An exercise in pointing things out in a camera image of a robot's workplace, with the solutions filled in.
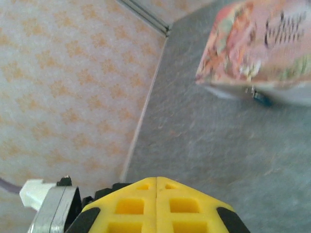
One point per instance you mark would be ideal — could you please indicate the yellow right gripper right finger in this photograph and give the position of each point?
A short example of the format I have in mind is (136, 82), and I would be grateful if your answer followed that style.
(187, 211)

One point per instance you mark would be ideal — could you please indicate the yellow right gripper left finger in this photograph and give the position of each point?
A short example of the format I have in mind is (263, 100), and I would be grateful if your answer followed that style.
(126, 211)

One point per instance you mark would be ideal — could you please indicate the small blue padlock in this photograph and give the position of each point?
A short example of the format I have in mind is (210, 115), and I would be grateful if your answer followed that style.
(262, 99)

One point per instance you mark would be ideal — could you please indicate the white plastic connector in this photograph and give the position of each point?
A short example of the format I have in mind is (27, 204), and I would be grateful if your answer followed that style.
(34, 193)

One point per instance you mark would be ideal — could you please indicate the grey metal bracket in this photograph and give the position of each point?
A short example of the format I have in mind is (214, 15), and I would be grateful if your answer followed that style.
(53, 211)

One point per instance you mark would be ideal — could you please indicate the aluminium frame post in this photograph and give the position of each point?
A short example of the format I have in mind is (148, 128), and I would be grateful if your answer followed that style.
(150, 17)

